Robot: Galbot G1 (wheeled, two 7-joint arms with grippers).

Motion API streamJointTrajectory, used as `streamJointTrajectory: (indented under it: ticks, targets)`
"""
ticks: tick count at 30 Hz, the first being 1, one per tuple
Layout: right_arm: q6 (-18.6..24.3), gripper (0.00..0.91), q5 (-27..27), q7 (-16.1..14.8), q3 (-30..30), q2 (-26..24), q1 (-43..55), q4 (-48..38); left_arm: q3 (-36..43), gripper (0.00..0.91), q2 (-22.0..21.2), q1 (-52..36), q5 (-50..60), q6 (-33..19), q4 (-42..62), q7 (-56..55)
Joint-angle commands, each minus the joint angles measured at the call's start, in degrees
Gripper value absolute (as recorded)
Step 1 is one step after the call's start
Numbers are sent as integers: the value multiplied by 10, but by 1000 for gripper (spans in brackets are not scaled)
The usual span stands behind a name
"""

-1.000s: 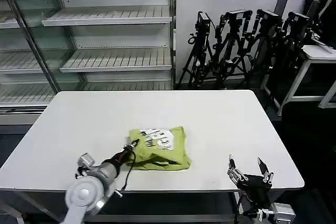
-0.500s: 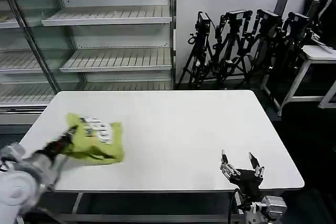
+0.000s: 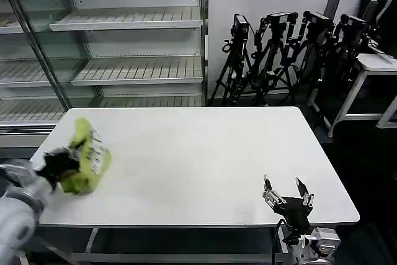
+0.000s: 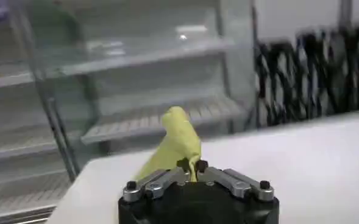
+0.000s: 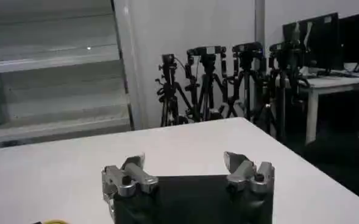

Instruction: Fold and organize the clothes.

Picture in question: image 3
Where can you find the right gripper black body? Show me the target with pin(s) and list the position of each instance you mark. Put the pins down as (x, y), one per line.
(293, 210)

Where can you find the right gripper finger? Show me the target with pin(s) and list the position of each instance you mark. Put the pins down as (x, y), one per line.
(305, 195)
(269, 195)

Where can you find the empty white shelf rack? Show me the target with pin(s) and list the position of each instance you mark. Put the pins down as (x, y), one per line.
(124, 44)

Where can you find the yellow-green shirt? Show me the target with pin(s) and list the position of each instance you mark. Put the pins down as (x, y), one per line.
(88, 159)

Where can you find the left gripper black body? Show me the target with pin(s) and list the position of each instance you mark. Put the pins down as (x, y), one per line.
(59, 164)

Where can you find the black computer monitor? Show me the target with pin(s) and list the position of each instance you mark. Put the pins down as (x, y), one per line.
(389, 20)
(370, 1)

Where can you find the white desk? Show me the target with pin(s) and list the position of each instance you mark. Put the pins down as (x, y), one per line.
(372, 63)

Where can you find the black tripod with camera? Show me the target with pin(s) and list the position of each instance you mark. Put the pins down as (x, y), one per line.
(273, 57)
(237, 60)
(347, 57)
(313, 54)

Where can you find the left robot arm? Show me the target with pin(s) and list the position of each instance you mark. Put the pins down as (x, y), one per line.
(18, 203)

